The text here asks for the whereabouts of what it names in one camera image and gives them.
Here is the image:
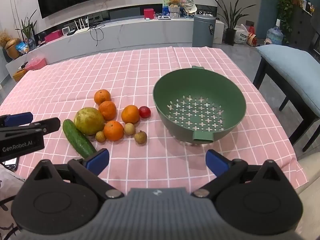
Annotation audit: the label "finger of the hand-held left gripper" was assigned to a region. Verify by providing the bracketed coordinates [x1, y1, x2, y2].
[0, 117, 61, 138]
[0, 112, 34, 128]

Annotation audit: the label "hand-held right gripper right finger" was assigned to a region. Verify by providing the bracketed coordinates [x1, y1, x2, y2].
[191, 149, 282, 201]

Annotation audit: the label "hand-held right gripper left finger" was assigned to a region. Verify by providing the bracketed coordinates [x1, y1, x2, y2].
[32, 148, 125, 201]

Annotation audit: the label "green cucumber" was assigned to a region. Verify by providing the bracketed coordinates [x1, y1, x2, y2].
[62, 119, 97, 158]

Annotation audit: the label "orange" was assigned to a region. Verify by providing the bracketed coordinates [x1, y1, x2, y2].
[98, 101, 117, 121]
[121, 105, 140, 124]
[94, 89, 111, 105]
[103, 121, 124, 142]

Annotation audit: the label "yellow-green guava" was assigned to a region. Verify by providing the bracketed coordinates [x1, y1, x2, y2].
[74, 107, 105, 136]

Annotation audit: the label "green colander bowl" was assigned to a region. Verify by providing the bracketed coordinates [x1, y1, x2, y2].
[152, 66, 247, 147]

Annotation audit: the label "dark phone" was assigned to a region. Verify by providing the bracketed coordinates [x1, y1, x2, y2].
[1, 156, 18, 172]

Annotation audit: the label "orange box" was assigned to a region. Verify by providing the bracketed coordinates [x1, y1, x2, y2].
[12, 69, 28, 82]

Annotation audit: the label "pink plastic basket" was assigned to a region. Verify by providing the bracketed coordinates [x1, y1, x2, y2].
[25, 57, 47, 71]

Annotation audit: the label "white printed cloth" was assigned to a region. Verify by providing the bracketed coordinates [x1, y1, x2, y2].
[0, 170, 28, 240]

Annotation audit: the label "brown round vase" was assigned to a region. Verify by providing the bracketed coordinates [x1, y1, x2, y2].
[5, 38, 22, 60]

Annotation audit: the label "blue snack packet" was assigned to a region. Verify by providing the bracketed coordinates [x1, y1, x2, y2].
[15, 42, 28, 54]

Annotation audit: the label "pink flat box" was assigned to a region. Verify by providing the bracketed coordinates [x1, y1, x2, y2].
[44, 29, 62, 43]

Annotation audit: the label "green plant in glass vase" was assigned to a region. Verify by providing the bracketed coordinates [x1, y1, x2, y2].
[15, 9, 38, 51]

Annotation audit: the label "black bench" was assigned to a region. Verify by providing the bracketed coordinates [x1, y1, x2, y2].
[252, 55, 320, 152]

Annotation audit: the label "pink checked tablecloth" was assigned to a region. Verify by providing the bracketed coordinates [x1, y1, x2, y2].
[0, 46, 308, 188]

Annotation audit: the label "white router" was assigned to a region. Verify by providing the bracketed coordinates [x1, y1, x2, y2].
[74, 17, 90, 34]

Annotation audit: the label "white curved tv console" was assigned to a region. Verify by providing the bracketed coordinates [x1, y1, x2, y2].
[5, 4, 225, 75]

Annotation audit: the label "light blue cushion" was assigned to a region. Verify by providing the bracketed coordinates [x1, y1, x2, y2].
[255, 44, 320, 117]

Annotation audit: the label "potted long-leaf plant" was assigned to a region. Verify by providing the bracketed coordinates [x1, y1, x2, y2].
[211, 0, 257, 46]

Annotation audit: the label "white plastic bag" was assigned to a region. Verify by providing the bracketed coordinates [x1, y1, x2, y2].
[234, 24, 250, 45]

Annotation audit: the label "red orange bag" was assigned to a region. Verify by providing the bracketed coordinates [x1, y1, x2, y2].
[246, 26, 258, 47]

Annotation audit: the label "grey pedal trash can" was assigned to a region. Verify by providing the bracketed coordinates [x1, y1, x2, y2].
[192, 14, 216, 48]

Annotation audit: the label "blue water jug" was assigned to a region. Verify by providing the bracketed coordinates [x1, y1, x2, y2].
[266, 19, 284, 46]

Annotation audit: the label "dark drawer cabinet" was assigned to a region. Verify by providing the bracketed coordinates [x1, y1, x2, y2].
[287, 5, 320, 63]

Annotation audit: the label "colourful picture board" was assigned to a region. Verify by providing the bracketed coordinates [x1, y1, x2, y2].
[162, 0, 194, 16]

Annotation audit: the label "dark cabinet with plants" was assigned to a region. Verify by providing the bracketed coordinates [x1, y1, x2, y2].
[269, 0, 302, 43]

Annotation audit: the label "black cables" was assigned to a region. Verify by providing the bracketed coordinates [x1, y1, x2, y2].
[89, 22, 105, 47]

